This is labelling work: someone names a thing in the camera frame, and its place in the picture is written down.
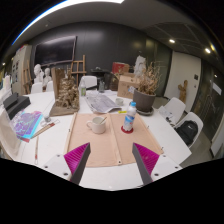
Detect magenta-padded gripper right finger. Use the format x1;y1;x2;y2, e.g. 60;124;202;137
132;142;183;186

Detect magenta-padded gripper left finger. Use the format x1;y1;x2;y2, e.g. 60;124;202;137
42;142;92;185

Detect white blue-capped drink bottle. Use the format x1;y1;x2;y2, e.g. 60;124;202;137
123;101;138;133

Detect beige canvas mat wooden slats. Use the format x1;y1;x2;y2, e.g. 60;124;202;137
63;112;165;168

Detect white ceramic mug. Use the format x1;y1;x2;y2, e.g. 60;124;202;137
86;116;107;135

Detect long thin paintbrush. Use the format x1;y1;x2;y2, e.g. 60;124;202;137
34;134;40;165

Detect bundle of paintbrushes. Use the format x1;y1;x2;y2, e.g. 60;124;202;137
31;119;61;139

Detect grey plant saucer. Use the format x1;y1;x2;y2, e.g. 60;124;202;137
135;107;155;117

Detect black backpack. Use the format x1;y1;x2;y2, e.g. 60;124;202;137
175;120;199;146

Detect dried plant in grey pot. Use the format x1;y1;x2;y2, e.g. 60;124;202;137
132;61;161;113

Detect white plastic chair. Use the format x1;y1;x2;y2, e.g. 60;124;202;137
174;111;204;149
45;80;55;93
79;75;98;91
30;82;44;94
158;97;187;128

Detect colourful painting sheet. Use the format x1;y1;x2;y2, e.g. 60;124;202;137
9;110;44;143

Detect printed newspaper sheet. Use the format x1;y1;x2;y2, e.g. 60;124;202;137
84;90;123;114

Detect gold sculpture on wooden base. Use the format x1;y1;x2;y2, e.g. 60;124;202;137
49;67;81;117

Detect small green-labelled plastic bottle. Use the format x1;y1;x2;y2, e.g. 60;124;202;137
78;77;87;98

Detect cardboard box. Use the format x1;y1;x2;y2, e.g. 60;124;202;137
117;73;141;100

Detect large black box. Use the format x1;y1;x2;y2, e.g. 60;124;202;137
5;95;32;120

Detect small black box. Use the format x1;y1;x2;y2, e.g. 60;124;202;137
3;92;20;109

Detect wooden easel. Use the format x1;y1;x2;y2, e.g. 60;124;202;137
69;54;87;86
22;59;33;95

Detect white plaster bust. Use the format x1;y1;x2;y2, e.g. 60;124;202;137
33;63;44;84
43;67;53;84

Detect white wrapped figure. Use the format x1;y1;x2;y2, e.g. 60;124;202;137
133;55;148;78

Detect red box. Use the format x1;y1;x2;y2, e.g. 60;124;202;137
111;61;130;75

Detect beige cabinet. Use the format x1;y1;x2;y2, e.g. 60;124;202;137
11;44;33;96

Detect long ceiling light strip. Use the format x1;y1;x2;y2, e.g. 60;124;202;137
12;0;125;46

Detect wooden wall figure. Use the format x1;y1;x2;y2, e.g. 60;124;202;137
177;79;189;104

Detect black wall screen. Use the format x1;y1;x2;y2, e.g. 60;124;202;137
34;35;78;67

